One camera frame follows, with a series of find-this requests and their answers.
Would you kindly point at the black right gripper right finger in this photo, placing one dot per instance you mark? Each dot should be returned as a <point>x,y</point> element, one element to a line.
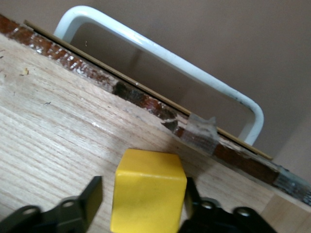
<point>206,218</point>

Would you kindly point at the clear tape strip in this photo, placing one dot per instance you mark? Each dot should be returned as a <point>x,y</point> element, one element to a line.
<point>199,136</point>

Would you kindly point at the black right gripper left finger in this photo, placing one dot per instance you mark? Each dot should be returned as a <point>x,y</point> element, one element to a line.
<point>90,204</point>

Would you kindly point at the light wooden drawer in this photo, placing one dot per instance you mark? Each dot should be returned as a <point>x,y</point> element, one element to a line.
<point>60,121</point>

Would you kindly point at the yellow wooden block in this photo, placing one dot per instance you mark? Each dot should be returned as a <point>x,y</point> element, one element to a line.
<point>148,194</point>

